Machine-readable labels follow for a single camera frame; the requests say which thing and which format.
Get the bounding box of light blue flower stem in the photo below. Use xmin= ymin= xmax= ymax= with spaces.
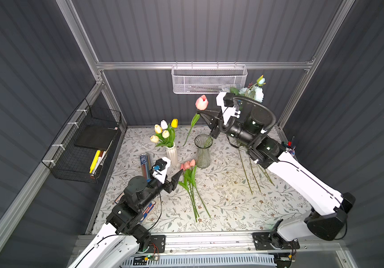
xmin=228 ymin=75 xmax=266 ymax=103

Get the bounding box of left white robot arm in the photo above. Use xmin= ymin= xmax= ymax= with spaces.
xmin=70 ymin=170 xmax=183 ymax=268

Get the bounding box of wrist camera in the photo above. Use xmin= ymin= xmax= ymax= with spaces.
xmin=151 ymin=157 xmax=171 ymax=184
xmin=216 ymin=92 xmax=241 ymax=125

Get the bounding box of floral patterned table mat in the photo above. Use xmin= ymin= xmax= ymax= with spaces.
xmin=91 ymin=128 xmax=311 ymax=234

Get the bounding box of black box in basket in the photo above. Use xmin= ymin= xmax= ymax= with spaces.
xmin=74 ymin=126 xmax=117 ymax=151

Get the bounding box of white wire mesh basket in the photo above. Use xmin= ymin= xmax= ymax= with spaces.
xmin=171 ymin=64 xmax=248 ymax=94

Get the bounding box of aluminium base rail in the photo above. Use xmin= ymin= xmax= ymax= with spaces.
xmin=149 ymin=231 xmax=345 ymax=255

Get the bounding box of pink and yellow tulip bunch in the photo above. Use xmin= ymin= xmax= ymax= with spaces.
xmin=150 ymin=118 xmax=178 ymax=148

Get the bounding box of clear glass vase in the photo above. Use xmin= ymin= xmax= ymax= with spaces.
xmin=194 ymin=134 xmax=213 ymax=169

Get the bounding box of pink carnation stem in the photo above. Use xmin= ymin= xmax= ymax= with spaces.
xmin=261 ymin=167 xmax=274 ymax=185

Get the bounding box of large pale pink peony stem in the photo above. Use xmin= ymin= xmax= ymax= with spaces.
xmin=238 ymin=149 xmax=253 ymax=195

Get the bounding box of black wire wall basket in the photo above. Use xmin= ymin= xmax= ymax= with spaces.
xmin=42 ymin=102 xmax=122 ymax=184

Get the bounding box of yellow marker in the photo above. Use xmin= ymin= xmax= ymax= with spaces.
xmin=89 ymin=150 xmax=101 ymax=174

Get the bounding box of pink pen cup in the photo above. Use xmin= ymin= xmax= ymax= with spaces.
xmin=283 ymin=136 xmax=296 ymax=156

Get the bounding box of pale pink rose stem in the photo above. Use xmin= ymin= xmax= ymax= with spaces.
xmin=249 ymin=159 xmax=262 ymax=193

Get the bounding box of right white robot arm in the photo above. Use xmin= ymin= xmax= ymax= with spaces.
xmin=195 ymin=92 xmax=356 ymax=250

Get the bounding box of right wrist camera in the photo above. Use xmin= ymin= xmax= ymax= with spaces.
xmin=216 ymin=92 xmax=241 ymax=125

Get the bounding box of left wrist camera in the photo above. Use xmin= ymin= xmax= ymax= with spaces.
xmin=151 ymin=157 xmax=171 ymax=184

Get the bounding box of white ribbed vase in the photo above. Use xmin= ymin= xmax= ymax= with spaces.
xmin=166 ymin=145 xmax=179 ymax=168

